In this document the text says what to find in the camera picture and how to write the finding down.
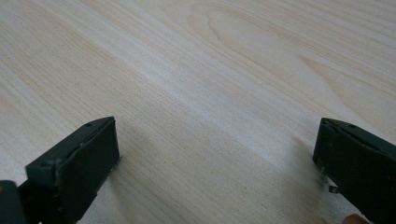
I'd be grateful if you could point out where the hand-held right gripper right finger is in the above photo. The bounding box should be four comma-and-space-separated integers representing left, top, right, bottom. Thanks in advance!
312, 117, 396, 224

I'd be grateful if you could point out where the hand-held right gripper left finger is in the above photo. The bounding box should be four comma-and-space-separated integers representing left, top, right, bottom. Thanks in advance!
18, 116, 120, 224

